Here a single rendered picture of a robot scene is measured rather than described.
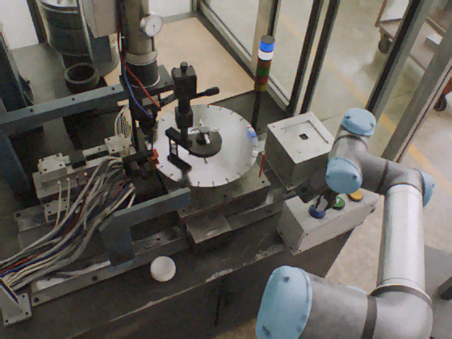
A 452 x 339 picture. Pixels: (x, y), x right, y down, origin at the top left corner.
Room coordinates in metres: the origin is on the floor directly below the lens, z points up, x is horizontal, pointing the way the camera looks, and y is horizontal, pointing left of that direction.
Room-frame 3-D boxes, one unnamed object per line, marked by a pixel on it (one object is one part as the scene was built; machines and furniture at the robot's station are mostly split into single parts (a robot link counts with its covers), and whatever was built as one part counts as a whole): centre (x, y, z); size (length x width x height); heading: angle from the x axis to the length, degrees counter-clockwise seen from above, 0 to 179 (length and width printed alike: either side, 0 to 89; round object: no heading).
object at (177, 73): (0.79, 0.13, 1.17); 0.06 x 0.05 x 0.20; 112
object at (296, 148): (0.97, -0.24, 0.82); 0.18 x 0.18 x 0.15; 31
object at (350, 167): (0.58, -0.27, 1.21); 0.11 x 0.11 x 0.08; 74
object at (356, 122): (0.68, -0.28, 1.21); 0.09 x 0.08 x 0.11; 164
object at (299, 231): (0.73, -0.32, 0.82); 0.28 x 0.11 x 0.15; 121
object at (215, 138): (0.85, 0.08, 0.96); 0.11 x 0.11 x 0.03
